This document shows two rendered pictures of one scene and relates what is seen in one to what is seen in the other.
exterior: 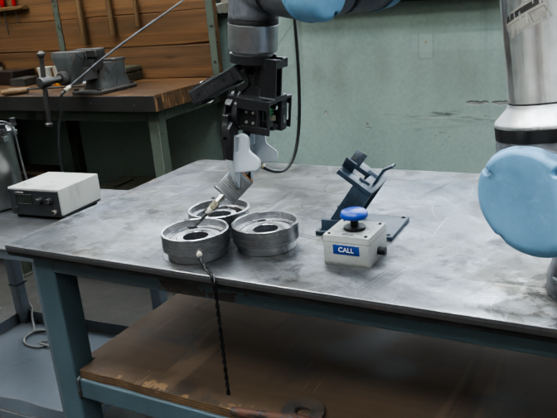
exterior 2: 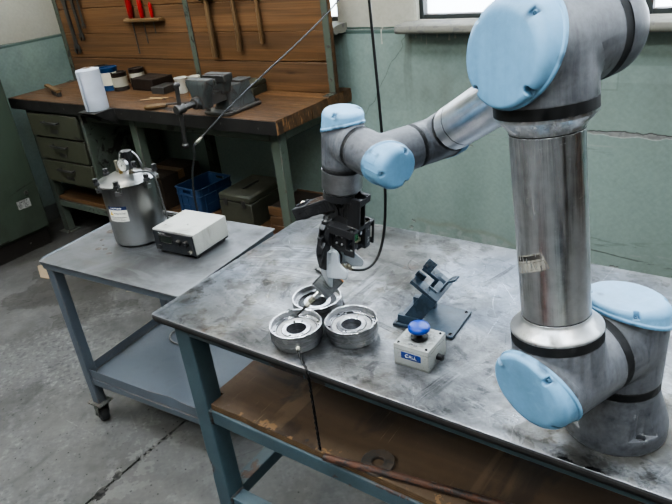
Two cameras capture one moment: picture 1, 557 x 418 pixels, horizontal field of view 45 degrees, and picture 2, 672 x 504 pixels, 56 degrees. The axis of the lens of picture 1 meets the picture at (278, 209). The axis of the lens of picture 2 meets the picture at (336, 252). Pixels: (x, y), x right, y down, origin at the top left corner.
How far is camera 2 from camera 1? 35 cm
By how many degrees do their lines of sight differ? 11
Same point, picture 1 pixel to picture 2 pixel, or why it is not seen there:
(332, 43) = (440, 66)
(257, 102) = (344, 232)
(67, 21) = (199, 34)
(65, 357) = (200, 395)
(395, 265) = (449, 371)
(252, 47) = (340, 191)
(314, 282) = (383, 384)
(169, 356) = (279, 396)
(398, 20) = not seen: hidden behind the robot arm
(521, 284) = not seen: hidden behind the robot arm
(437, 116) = not seen: hidden behind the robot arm
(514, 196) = (518, 385)
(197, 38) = (315, 57)
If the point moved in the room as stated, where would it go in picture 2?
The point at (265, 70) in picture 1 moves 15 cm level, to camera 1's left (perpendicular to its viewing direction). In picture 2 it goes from (351, 207) to (270, 212)
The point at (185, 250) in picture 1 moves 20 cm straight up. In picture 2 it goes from (287, 345) to (271, 252)
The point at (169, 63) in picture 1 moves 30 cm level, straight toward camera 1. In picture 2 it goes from (290, 78) to (290, 92)
